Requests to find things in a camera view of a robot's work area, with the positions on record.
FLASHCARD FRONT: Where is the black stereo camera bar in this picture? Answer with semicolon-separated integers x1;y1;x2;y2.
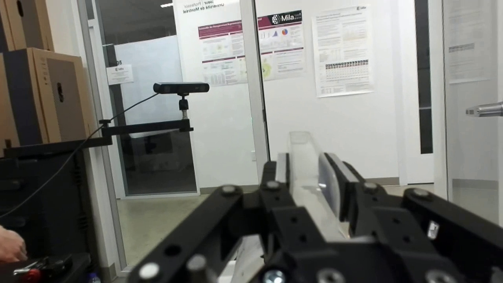
153;82;211;98

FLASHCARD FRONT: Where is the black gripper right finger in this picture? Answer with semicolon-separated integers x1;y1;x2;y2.
320;153;503;283

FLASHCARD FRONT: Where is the large brown cardboard box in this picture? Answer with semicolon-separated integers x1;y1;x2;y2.
4;48;101;147

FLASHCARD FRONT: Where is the small white paper notice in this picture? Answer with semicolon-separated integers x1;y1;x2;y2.
106;64;136;87

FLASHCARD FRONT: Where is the poster with maroon header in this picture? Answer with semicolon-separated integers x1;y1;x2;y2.
197;20;249;89

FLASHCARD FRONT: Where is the white text poster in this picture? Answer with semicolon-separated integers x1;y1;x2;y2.
312;5;376;101

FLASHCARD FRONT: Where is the grey vertical column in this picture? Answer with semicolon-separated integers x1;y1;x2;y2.
239;0;273;183

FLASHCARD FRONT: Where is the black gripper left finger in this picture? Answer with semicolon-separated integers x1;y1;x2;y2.
128;153;328;283

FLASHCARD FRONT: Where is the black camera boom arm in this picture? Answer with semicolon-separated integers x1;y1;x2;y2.
2;95;195;159

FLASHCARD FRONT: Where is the red black handheld device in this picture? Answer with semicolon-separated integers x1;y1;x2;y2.
13;255;76;283

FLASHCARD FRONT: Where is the thin black camera cable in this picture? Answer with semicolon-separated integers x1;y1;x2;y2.
0;92;161;221

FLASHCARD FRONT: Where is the black cabinet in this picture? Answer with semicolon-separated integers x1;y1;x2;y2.
0;152;103;283

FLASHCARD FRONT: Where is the poster with Mila logo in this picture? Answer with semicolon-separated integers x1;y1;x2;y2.
257;9;307;84

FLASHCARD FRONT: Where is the silver door lever handle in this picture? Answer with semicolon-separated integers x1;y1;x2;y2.
466;101;503;119

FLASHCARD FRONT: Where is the person's bare hand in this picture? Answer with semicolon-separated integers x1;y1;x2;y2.
0;225;29;265

